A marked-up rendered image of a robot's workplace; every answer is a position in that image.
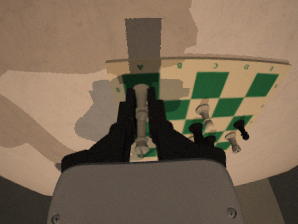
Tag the green and cream chessboard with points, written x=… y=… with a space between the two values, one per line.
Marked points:
x=234 y=88

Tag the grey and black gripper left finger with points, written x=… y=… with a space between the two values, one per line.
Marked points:
x=114 y=146

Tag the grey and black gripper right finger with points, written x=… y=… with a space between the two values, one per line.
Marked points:
x=172 y=144

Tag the white rook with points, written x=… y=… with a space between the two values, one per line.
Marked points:
x=231 y=138

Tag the white chess king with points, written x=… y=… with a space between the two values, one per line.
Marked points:
x=141 y=141

